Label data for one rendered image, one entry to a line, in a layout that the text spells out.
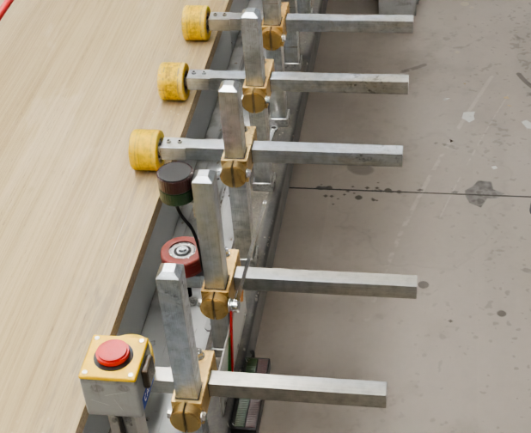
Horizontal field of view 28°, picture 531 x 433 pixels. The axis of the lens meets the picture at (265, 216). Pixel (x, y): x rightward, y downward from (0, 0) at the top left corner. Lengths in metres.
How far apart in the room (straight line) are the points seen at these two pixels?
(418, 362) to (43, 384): 1.42
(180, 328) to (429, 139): 2.23
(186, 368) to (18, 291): 0.39
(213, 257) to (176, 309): 0.28
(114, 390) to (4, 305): 0.63
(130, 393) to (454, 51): 3.09
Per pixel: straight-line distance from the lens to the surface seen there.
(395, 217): 3.39
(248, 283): 1.93
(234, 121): 1.97
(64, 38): 2.63
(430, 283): 3.17
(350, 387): 1.73
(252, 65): 2.19
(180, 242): 1.94
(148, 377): 1.31
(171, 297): 1.57
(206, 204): 1.77
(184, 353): 1.65
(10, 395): 1.75
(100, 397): 1.32
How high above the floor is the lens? 2.15
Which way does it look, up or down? 39 degrees down
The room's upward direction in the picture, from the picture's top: 5 degrees counter-clockwise
